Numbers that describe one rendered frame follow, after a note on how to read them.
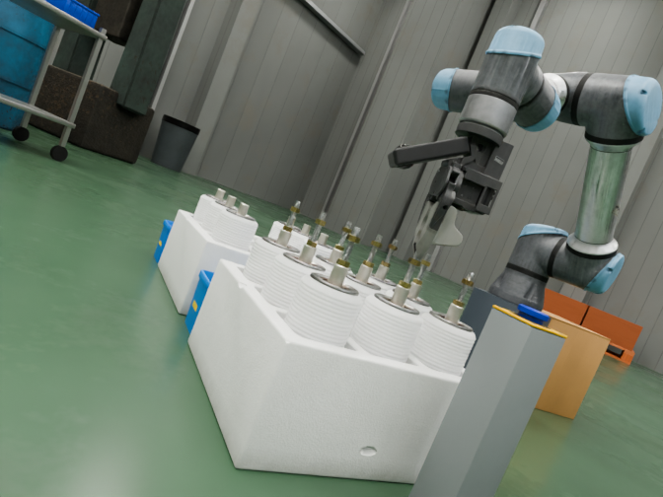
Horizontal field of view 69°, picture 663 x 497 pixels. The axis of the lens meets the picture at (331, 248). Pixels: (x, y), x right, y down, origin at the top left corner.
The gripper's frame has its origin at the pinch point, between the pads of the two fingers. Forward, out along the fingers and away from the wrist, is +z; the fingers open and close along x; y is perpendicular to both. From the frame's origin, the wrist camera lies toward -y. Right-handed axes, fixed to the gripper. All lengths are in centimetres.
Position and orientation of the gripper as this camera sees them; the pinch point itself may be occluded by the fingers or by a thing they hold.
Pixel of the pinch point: (415, 248)
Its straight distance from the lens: 75.1
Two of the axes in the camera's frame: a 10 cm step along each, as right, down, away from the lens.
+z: -3.8, 9.2, 0.8
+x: -0.8, -1.1, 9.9
